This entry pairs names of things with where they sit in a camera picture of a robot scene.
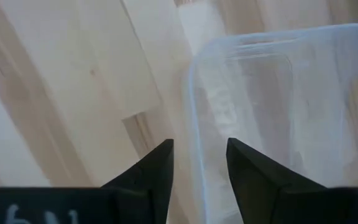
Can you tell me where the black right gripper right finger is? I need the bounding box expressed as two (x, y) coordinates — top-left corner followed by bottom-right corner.
(226, 138), (328, 224)

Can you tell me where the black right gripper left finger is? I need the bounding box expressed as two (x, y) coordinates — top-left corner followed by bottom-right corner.
(99, 138), (175, 224)

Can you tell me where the clear plastic storage bin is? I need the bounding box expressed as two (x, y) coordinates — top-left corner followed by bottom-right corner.
(183, 23), (358, 224)

